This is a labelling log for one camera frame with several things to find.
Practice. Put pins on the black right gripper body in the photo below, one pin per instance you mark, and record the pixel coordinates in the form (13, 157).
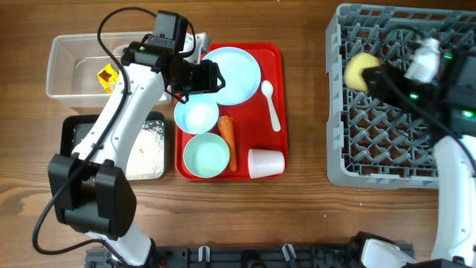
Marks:
(393, 91)

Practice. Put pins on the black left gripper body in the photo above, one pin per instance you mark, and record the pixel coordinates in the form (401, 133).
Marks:
(195, 78)

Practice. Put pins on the yellow plastic cup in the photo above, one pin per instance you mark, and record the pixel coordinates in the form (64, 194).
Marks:
(354, 70)

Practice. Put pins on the light blue bowl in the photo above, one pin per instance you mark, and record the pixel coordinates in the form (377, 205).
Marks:
(198, 115)

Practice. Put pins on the yellow snack wrapper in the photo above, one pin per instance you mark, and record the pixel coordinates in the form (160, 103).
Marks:
(108, 78)

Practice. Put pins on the pile of white rice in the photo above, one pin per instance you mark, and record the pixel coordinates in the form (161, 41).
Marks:
(146, 160)

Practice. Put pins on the white tissue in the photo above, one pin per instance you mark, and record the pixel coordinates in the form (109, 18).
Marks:
(165, 98)

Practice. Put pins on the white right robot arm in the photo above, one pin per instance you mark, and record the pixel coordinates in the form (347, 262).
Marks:
(452, 131)

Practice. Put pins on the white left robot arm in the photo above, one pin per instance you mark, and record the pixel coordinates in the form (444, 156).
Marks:
(90, 191)

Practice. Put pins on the grey dishwasher rack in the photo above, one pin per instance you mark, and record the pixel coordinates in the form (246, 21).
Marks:
(371, 144)

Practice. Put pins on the light blue plate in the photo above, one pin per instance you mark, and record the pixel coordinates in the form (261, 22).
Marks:
(241, 72)

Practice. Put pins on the orange carrot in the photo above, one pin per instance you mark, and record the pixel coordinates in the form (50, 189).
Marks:
(226, 129)

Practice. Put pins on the green bowl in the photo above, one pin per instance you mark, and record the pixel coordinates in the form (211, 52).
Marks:
(206, 155)

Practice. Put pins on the white plastic spoon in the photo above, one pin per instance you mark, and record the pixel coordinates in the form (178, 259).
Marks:
(267, 89)

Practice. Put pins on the red tray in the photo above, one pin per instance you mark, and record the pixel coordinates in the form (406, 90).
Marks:
(251, 119)

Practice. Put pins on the clear plastic bin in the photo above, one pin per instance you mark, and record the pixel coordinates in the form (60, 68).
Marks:
(73, 65)

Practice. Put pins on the pink plastic cup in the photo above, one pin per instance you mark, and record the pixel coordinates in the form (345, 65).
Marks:
(263, 163)

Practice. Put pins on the black tray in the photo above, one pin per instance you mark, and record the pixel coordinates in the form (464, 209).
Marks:
(76, 127)

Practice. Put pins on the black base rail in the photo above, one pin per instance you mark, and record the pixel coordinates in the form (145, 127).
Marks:
(321, 256)

